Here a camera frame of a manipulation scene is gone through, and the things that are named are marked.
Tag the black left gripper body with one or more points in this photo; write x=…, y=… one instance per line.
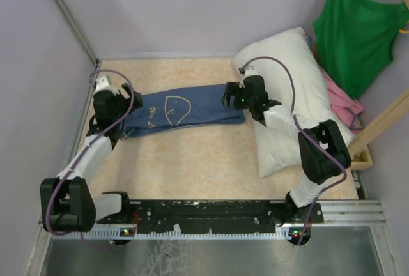
x=123, y=103

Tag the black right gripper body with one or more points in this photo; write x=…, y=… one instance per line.
x=241, y=101

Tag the grey-blue pillowcase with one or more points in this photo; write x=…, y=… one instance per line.
x=180, y=108

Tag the white pillow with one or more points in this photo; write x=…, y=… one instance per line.
x=292, y=77

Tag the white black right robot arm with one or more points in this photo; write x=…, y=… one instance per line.
x=323, y=152

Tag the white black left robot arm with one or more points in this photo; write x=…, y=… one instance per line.
x=66, y=202

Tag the pink shirt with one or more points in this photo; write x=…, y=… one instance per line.
x=341, y=104

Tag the green tank top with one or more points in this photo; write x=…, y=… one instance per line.
x=354, y=40

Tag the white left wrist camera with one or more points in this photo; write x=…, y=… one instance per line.
x=103, y=83

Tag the aluminium rail frame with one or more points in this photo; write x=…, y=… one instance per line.
x=114, y=235

